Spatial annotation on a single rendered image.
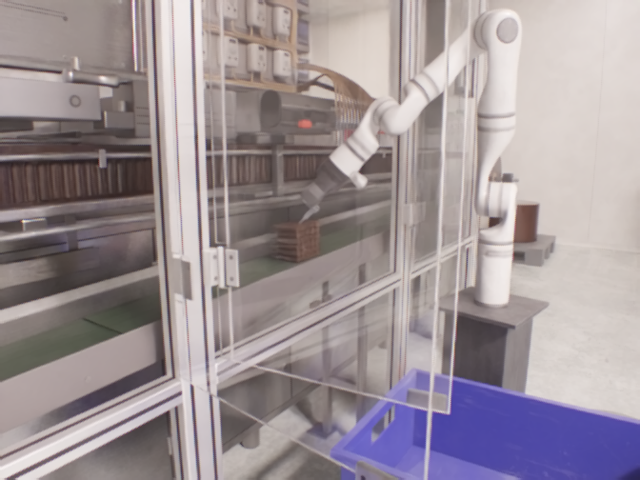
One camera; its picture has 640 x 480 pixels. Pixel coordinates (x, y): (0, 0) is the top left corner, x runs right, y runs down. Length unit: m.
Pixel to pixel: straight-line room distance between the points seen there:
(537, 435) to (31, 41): 1.44
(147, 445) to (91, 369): 0.51
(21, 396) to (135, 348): 0.19
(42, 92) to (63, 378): 0.43
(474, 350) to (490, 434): 0.23
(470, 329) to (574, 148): 4.31
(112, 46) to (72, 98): 0.54
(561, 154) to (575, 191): 0.41
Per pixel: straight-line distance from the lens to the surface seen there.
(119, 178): 0.97
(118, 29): 1.41
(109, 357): 0.82
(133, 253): 1.11
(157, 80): 0.76
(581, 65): 5.56
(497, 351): 1.31
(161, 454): 1.33
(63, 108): 0.86
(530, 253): 4.36
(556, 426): 1.19
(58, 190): 0.91
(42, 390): 0.78
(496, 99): 1.21
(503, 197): 1.28
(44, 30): 1.31
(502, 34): 1.19
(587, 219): 5.52
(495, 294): 1.33
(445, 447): 1.29
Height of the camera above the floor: 0.96
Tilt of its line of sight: 11 degrees down
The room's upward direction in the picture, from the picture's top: straight up
